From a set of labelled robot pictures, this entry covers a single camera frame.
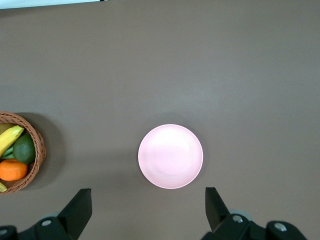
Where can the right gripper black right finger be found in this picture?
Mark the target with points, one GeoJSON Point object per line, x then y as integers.
{"type": "Point", "coordinates": [217, 212]}

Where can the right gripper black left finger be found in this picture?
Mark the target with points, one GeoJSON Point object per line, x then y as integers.
{"type": "Point", "coordinates": [72, 215]}

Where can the yellow banana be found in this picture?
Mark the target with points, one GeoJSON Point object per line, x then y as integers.
{"type": "Point", "coordinates": [8, 140]}

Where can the brown woven wicker basket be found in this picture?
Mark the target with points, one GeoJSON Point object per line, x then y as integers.
{"type": "Point", "coordinates": [38, 150]}

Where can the pink round plate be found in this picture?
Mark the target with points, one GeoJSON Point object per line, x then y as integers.
{"type": "Point", "coordinates": [170, 156]}

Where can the orange tangerine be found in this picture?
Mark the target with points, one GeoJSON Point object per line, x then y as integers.
{"type": "Point", "coordinates": [12, 170]}

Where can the green avocado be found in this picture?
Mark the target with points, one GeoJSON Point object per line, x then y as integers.
{"type": "Point", "coordinates": [23, 150]}

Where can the brown kiwi fruit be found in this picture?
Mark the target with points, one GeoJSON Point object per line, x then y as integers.
{"type": "Point", "coordinates": [3, 128]}

